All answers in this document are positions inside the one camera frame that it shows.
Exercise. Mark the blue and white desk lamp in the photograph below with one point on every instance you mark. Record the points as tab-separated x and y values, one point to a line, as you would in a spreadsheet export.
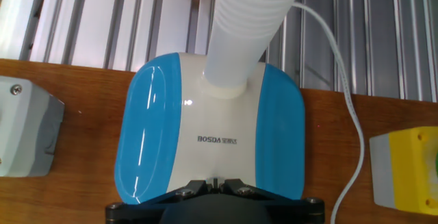
212	121

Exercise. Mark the yellow box green mushroom button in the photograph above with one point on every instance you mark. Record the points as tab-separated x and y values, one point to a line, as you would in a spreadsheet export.
410	169

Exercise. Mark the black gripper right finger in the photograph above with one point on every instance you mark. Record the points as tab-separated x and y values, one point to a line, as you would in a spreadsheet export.
294	212

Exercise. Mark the wooden board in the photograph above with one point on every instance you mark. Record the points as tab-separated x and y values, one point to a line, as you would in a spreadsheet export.
85	131

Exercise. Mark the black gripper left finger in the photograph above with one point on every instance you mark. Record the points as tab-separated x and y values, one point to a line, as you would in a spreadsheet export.
137	213

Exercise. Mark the grey box green push button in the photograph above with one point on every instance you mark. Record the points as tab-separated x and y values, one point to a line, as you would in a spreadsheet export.
24	131

